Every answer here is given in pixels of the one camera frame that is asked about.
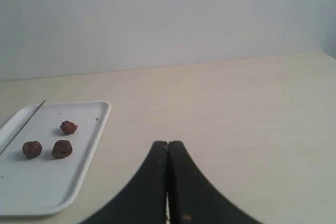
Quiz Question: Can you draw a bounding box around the white plastic tray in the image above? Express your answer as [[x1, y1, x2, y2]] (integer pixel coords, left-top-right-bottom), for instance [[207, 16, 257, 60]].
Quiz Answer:
[[1, 101, 111, 217]]

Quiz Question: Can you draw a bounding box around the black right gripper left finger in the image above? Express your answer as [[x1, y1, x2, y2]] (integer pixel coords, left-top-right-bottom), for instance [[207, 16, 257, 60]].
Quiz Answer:
[[82, 141, 168, 224]]

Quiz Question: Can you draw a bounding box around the brown meatball piece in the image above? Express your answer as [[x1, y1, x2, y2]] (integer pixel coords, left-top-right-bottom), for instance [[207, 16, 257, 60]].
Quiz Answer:
[[51, 140, 72, 159]]

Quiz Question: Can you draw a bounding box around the thin wooden skewer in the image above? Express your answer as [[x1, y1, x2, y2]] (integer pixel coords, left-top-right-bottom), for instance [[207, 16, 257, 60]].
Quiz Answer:
[[0, 100, 46, 155]]

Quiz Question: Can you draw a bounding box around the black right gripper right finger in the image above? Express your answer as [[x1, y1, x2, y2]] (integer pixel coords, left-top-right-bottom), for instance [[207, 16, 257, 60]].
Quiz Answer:
[[168, 141, 259, 223]]

